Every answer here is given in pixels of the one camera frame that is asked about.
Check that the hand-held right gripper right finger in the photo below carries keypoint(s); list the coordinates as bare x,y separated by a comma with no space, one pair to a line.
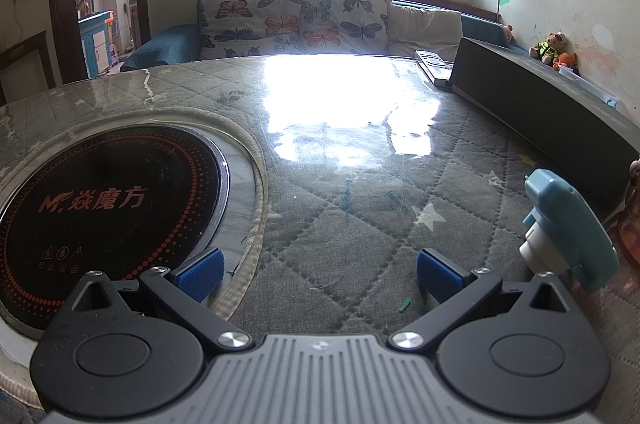
440,276

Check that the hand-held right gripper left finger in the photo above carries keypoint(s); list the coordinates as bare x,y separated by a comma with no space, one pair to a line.
200,274

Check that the black round induction hob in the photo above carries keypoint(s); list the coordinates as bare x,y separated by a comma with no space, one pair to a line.
100,204

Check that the light blue handheld device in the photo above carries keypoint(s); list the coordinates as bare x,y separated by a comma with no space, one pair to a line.
570,224

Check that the long dark box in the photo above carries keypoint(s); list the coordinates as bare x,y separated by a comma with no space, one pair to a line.
525,104

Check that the grey remote control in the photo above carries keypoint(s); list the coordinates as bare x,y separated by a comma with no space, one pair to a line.
432,64

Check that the blue sofa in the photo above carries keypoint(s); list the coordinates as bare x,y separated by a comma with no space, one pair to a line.
165,41

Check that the beige pillow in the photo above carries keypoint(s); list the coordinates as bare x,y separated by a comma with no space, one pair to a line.
425,29

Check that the orange toy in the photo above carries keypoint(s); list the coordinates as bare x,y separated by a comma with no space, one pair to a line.
565,60

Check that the blue white cabinet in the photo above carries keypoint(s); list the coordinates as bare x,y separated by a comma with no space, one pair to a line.
97,44

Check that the pink plush toy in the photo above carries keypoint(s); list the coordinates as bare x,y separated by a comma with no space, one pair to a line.
508,33

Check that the butterfly print cushion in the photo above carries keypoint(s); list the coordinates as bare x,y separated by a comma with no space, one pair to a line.
345,14
240,24

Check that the teddy bear toy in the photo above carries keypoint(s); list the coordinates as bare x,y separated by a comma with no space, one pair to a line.
550,46

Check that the dark wooden chair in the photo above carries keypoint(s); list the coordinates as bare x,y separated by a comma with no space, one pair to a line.
22,45

